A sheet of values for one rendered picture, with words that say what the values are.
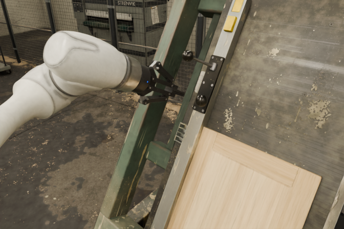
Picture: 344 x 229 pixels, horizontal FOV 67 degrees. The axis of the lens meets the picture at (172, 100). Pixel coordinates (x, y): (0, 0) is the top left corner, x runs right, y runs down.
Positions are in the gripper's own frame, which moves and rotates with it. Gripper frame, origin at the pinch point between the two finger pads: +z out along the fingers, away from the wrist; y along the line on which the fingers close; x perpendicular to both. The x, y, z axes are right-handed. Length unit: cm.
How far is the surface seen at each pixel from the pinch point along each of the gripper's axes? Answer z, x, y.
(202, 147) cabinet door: 13.6, 9.1, 14.8
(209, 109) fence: 13.3, 6.7, 1.8
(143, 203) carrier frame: 35, -20, 56
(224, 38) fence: 11.5, 3.8, -22.5
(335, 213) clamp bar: 8, 49, 14
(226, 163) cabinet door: 14.0, 18.4, 16.3
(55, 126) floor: 124, -250, 94
